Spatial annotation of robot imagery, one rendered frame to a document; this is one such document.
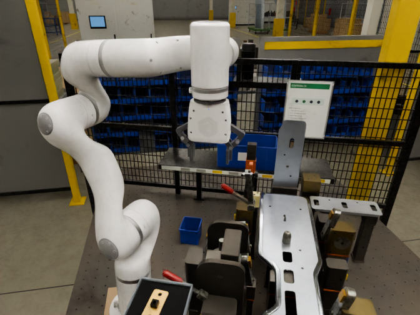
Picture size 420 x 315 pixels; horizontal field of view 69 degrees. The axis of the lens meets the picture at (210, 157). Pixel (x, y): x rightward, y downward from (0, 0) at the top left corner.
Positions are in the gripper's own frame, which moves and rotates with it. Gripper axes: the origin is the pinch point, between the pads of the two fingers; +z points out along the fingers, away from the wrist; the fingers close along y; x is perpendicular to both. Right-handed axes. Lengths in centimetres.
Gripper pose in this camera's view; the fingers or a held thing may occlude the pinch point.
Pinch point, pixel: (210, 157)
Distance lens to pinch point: 77.4
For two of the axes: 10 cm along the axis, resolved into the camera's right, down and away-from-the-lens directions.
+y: 9.8, 0.8, -1.5
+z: 0.0, 8.9, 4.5
